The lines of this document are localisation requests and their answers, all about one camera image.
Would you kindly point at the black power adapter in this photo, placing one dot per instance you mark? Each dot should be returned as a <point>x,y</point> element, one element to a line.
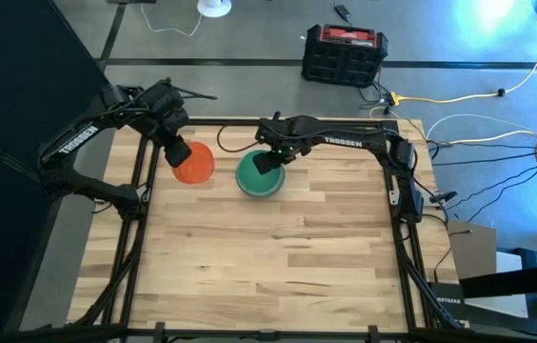
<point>343,11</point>

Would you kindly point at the orange bowl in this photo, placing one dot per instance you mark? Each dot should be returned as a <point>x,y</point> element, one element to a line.
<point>199,164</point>

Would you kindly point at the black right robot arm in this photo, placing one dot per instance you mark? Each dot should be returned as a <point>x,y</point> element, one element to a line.
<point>344,140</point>

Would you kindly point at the black Netgear router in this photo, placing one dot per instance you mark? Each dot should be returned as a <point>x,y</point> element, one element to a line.
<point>448,300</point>

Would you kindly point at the dark fabric partition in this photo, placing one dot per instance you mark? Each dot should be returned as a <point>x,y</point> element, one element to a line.
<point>2,95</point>

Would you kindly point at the brown cardboard box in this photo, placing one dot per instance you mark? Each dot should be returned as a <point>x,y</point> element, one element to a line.
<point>473,248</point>

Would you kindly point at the green bowl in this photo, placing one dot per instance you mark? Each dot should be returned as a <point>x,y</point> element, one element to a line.
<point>261,183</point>

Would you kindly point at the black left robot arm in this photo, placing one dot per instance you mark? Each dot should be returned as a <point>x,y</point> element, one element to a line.
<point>78,138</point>

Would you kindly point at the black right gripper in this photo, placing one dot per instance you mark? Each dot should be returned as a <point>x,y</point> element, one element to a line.
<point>282,148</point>

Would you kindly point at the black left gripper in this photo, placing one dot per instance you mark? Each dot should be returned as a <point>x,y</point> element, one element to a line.
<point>168,125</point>

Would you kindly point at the white round fan base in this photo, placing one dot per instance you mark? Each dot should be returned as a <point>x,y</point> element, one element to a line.
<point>214,6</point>

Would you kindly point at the black and red toolbox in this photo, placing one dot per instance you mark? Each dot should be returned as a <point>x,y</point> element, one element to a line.
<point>342,57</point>

